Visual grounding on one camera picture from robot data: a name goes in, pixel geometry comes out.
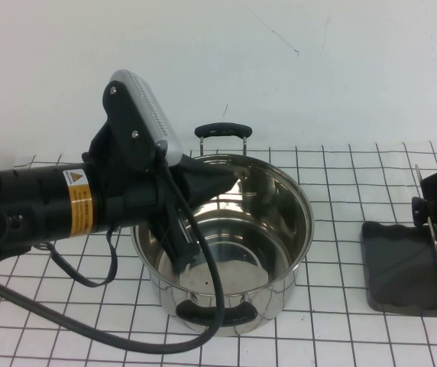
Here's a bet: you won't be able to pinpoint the white black-grid tablecloth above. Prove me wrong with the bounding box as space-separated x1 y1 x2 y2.
0 141 437 367

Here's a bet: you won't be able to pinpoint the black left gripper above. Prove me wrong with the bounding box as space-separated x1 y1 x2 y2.
83 128 243 274

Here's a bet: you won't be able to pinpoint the stainless steel pot black handles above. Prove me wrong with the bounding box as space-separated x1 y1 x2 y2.
129 121 316 337

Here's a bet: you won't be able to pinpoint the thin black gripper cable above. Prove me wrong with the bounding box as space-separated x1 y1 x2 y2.
47 225 119 288

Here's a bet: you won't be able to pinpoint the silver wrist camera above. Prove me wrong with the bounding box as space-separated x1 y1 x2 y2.
109 68 184 168

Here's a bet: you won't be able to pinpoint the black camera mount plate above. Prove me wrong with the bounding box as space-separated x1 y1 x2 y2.
102 81 159 174

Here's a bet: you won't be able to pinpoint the thick black camera cable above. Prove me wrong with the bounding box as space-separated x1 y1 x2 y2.
0 160 226 355

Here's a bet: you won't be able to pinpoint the dark grey lid rack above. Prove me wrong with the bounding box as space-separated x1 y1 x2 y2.
358 163 437 319

